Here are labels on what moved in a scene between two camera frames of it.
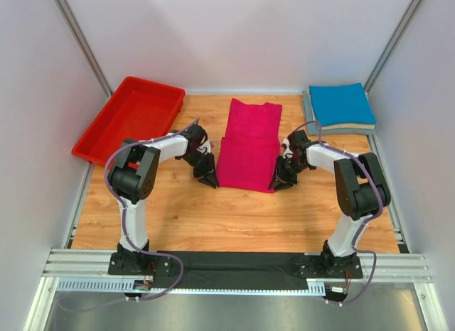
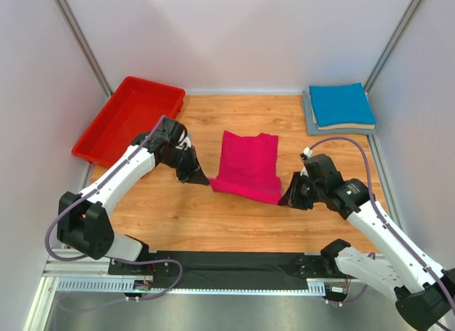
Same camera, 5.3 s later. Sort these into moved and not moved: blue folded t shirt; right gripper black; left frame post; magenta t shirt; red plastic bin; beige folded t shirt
Moved: magenta t shirt; right gripper black
Not moved: beige folded t shirt; blue folded t shirt; red plastic bin; left frame post
